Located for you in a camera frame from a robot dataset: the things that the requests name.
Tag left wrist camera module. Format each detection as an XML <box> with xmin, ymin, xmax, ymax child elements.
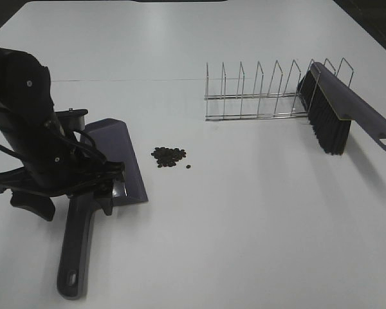
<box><xmin>55</xmin><ymin>108</ymin><xmax>88</xmax><ymax>131</ymax></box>

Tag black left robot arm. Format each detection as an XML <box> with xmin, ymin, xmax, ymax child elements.
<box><xmin>0</xmin><ymin>47</ymin><xmax>125</xmax><ymax>221</ymax></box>

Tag pile of coffee beans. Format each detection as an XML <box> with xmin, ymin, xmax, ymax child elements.
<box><xmin>151</xmin><ymin>147</ymin><xmax>187</xmax><ymax>168</ymax></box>

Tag purple brush black bristles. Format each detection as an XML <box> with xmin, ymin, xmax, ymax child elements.
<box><xmin>297</xmin><ymin>61</ymin><xmax>386</xmax><ymax>155</ymax></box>

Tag purple plastic dustpan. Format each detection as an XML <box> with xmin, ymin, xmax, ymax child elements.
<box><xmin>57</xmin><ymin>118</ymin><xmax>148</xmax><ymax>300</ymax></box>

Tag chrome wire dish rack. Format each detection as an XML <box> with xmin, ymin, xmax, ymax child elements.
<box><xmin>204</xmin><ymin>57</ymin><xmax>355</xmax><ymax>122</ymax></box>

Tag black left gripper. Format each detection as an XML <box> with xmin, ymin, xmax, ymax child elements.
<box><xmin>0</xmin><ymin>122</ymin><xmax>125</xmax><ymax>221</ymax></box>

